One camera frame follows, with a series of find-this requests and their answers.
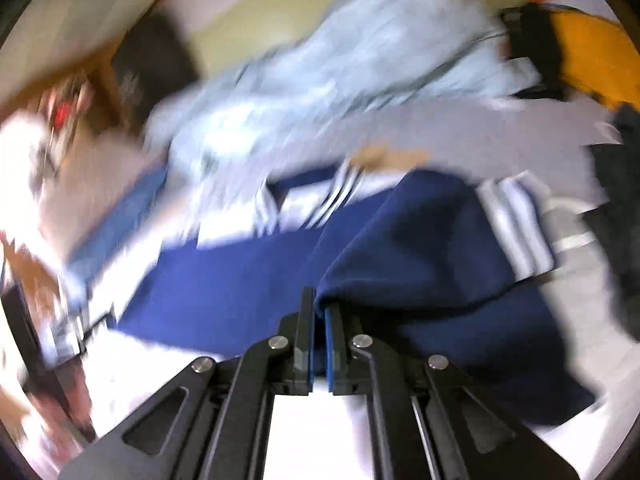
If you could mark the blue cloth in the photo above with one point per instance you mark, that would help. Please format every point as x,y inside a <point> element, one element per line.
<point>115,230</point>

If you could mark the wooden bed frame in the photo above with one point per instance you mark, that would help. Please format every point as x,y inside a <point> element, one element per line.
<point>102,77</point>

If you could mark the light blue blanket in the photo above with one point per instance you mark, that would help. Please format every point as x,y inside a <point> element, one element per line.
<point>375,50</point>

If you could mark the grey printed bed sheet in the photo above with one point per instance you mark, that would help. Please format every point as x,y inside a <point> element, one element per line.
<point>500,125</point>

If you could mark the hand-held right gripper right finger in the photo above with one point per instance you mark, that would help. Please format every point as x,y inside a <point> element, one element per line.
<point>331,350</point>

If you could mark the navy and white striped jacket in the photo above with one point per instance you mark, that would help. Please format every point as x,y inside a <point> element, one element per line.
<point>240,290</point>

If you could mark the dark cloth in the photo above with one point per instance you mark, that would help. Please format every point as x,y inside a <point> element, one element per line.
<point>617,200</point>

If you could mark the orange cloth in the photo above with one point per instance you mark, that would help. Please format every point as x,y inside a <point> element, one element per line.
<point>590,50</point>

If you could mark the dark object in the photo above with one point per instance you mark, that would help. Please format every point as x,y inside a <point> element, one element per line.
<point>155,65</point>

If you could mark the black cloth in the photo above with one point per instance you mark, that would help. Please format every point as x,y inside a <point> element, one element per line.
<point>537,40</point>

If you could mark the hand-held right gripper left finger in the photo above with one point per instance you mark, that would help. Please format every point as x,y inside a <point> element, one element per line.
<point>303,330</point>

